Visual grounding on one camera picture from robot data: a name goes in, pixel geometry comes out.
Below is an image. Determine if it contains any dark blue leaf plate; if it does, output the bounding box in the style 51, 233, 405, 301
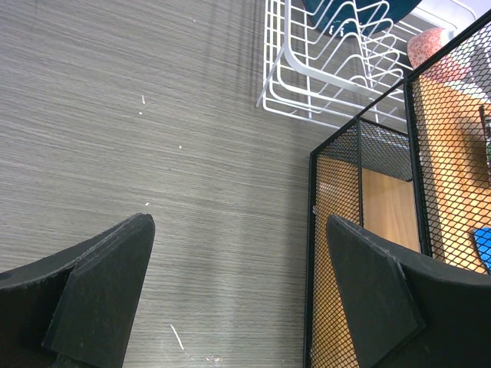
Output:
302, 0, 420, 37

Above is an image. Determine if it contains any blue candy bag long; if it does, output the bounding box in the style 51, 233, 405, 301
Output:
473, 227, 491, 273

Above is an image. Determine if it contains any purple candy bag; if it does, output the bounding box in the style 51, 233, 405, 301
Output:
479, 105, 491, 171

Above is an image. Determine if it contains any pink patterned bowl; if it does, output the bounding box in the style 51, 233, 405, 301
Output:
407, 28, 454, 69

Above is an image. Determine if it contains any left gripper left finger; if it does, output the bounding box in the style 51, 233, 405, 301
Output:
1, 213, 155, 367

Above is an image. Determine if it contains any white wire dish rack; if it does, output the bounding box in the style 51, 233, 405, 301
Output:
257, 1, 486, 130

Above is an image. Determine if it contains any black wire wooden shelf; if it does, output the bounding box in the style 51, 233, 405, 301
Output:
303, 14, 490, 367

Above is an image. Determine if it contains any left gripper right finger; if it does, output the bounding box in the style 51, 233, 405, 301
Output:
326, 215, 490, 367

